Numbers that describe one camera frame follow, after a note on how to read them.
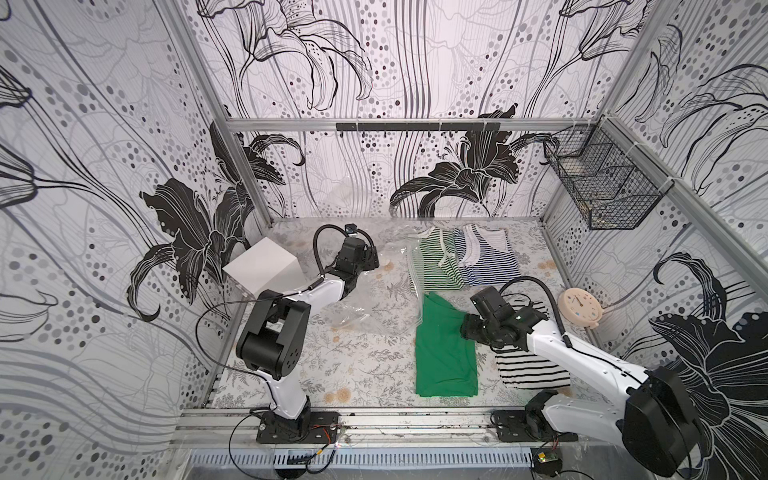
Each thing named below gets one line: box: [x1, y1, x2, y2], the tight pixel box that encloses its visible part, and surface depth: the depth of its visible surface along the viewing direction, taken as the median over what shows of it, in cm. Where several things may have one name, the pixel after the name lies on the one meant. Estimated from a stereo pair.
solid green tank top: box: [415, 292, 478, 398], surface depth 85 cm
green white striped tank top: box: [409, 227, 466, 294], surface depth 105 cm
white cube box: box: [222, 236, 307, 297], surface depth 94 cm
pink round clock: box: [558, 287, 603, 329], surface depth 92 cm
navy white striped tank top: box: [454, 224, 521, 287], surface depth 110 cm
